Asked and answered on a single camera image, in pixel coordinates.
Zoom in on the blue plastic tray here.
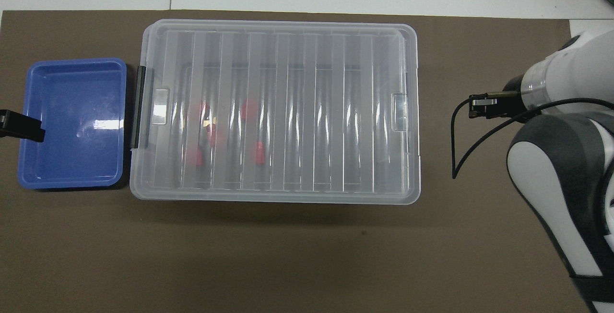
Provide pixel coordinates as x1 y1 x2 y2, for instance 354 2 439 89
17 58 128 191

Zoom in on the black cable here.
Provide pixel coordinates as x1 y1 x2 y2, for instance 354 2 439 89
451 97 614 180

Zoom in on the black box latch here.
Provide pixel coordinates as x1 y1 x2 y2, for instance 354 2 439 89
130 65 146 150

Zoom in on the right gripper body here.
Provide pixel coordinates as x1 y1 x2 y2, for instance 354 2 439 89
489 75 542 120

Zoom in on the clear lidded plastic storage box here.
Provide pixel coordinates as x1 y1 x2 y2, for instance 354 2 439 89
129 18 422 205

